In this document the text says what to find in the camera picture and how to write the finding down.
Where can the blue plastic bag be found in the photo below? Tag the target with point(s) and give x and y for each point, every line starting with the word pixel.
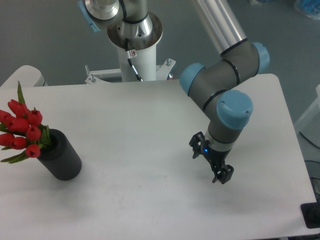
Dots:
pixel 309 8

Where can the black device at table edge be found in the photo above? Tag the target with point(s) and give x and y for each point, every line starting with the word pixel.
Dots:
pixel 311 214

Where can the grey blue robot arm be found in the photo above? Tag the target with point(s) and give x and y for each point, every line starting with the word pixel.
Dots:
pixel 213 89

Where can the white rounded side table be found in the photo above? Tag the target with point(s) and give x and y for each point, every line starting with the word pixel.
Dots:
pixel 28 76

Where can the black ribbed cylindrical vase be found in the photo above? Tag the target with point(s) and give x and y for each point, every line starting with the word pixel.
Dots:
pixel 61 159

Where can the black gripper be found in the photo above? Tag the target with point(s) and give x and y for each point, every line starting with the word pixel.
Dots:
pixel 222 172

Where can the red tulip bouquet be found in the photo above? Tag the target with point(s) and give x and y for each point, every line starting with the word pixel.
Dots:
pixel 22 129

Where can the white furniture at right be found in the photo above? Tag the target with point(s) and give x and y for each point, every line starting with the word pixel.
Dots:
pixel 308 114

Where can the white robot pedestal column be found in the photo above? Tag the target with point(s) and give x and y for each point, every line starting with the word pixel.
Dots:
pixel 136 45

